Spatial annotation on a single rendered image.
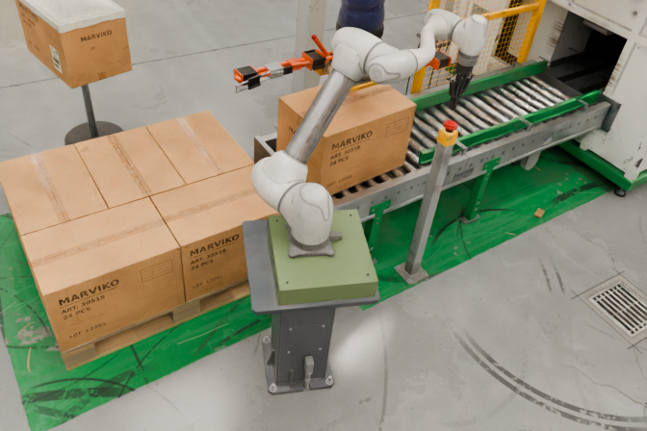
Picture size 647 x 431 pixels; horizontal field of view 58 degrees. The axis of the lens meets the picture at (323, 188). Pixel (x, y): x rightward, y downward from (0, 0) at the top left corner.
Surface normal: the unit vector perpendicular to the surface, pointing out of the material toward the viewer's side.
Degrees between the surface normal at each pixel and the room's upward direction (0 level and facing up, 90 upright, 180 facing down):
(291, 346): 90
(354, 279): 5
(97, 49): 90
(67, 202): 0
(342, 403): 0
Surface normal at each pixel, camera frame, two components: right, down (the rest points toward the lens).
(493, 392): 0.09, -0.76
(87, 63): 0.69, 0.51
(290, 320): 0.19, 0.64
